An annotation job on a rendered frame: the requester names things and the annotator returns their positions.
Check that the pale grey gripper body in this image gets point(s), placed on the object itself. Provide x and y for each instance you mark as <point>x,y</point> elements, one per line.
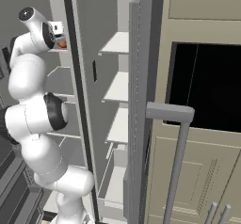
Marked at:
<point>60,38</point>

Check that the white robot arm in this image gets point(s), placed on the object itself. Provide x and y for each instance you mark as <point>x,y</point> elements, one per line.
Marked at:
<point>29,121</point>

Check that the orange peach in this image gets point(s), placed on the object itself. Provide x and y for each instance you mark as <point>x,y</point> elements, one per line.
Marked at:
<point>63,44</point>

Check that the white fridge shelf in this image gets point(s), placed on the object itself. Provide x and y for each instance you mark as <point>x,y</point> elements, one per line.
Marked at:
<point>61,50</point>
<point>67,136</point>
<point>66,96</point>
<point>120,127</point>
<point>117,43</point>
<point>61,67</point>
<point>118,88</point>

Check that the grey fridge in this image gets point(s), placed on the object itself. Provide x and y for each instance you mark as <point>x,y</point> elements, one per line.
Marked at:
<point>86,30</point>

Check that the white fridge bin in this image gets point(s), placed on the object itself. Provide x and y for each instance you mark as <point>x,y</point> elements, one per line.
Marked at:
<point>115,187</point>

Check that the beige tall cabinet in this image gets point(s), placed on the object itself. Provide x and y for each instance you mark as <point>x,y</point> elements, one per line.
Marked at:
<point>200,30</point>

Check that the black built-in oven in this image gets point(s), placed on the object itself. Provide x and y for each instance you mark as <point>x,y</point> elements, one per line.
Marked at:
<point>213,86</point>

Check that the beige cabinet door with panel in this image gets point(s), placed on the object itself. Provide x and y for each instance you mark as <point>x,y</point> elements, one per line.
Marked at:
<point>200,177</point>

